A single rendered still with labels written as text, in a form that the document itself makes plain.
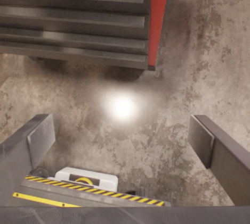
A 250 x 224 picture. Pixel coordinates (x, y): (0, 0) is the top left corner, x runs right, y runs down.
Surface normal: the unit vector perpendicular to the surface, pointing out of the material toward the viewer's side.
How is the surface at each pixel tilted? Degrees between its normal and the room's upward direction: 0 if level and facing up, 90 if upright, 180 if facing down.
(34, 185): 0
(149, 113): 0
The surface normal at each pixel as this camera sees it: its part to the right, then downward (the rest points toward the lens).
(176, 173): -0.11, -0.11
